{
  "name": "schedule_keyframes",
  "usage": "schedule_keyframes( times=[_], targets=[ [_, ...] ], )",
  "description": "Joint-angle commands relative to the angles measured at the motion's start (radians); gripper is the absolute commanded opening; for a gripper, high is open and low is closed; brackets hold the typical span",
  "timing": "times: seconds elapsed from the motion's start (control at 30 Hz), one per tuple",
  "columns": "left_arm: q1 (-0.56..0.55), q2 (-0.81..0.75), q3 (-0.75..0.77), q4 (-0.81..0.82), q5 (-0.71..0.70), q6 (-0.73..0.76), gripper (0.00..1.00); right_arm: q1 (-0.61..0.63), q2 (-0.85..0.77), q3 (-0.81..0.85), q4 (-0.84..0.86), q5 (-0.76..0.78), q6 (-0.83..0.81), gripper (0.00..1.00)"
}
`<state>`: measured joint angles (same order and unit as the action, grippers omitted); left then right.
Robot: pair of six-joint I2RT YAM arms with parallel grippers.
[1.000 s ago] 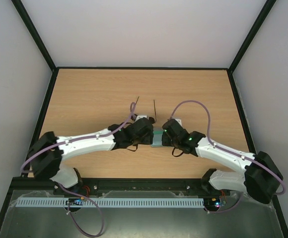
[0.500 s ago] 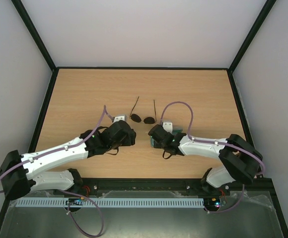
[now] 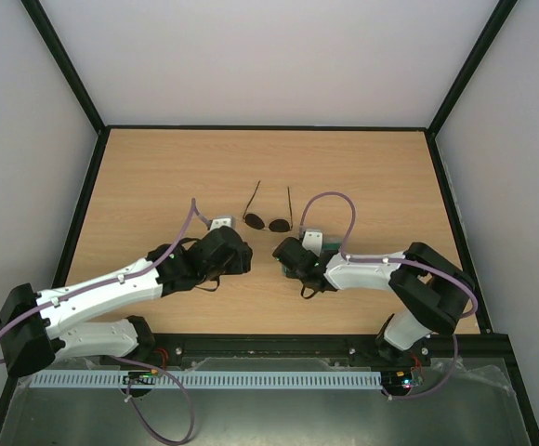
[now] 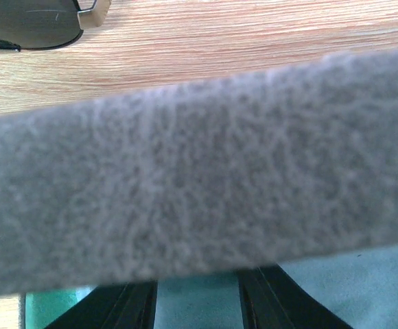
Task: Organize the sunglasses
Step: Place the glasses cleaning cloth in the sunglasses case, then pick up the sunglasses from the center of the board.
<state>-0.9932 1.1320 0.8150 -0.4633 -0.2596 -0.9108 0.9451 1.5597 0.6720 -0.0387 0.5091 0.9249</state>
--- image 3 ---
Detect dark round sunglasses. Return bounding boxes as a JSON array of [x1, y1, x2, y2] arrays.
[[242, 181, 294, 233]]

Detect grey glasses case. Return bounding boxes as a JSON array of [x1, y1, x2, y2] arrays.
[[273, 237, 340, 279]]

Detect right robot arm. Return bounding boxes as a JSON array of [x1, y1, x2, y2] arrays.
[[272, 237, 479, 364]]

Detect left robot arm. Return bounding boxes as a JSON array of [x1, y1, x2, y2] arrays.
[[0, 226, 253, 377]]

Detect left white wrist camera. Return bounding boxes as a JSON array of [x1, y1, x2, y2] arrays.
[[208, 216, 235, 231]]

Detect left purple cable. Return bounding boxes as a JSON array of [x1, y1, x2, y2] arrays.
[[0, 198, 196, 443]]

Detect purple cable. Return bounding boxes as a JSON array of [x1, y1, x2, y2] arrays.
[[0, 198, 196, 443], [299, 191, 480, 401]]

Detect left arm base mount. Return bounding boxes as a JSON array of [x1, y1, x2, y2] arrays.
[[124, 334, 185, 370]]

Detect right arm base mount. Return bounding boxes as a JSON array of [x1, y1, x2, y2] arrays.
[[347, 335, 431, 370]]

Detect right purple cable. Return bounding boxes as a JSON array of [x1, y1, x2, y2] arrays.
[[299, 191, 480, 401]]

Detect light blue slotted cable duct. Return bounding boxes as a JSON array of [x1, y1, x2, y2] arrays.
[[29, 370, 382, 390]]

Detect black aluminium frame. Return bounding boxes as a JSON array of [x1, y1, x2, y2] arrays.
[[0, 0, 539, 446]]

